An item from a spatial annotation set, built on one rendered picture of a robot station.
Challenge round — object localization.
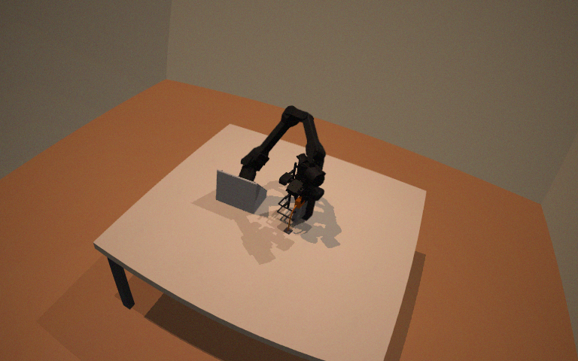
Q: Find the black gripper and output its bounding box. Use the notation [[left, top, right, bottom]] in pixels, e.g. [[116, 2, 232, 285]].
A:
[[279, 172, 324, 204]]

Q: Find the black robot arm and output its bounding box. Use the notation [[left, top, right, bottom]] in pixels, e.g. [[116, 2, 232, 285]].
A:
[[238, 105, 326, 197]]

